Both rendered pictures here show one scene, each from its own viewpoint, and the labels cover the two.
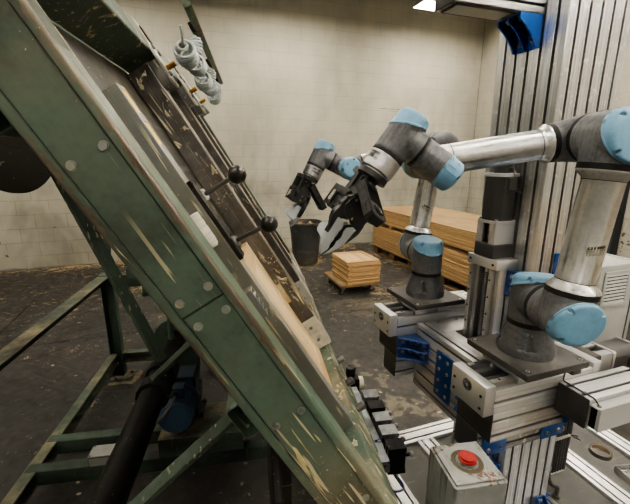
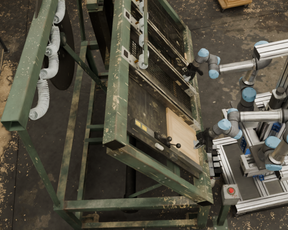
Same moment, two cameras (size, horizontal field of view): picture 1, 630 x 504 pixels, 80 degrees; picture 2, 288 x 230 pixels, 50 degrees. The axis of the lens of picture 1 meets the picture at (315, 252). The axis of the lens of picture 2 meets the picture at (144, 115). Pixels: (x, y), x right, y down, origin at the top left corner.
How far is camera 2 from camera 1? 1.86 m
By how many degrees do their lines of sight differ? 43
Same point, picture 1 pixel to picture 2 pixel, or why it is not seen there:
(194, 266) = (162, 176)
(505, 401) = (253, 170)
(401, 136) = (220, 131)
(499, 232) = not seen: hidden behind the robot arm
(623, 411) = not seen: outside the picture
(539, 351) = not seen: hidden behind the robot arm
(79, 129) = (140, 164)
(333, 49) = not seen: outside the picture
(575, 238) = (277, 150)
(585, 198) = (281, 143)
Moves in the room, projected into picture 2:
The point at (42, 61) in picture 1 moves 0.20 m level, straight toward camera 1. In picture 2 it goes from (133, 159) to (146, 186)
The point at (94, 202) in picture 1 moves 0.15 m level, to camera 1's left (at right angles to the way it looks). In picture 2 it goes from (142, 170) to (120, 169)
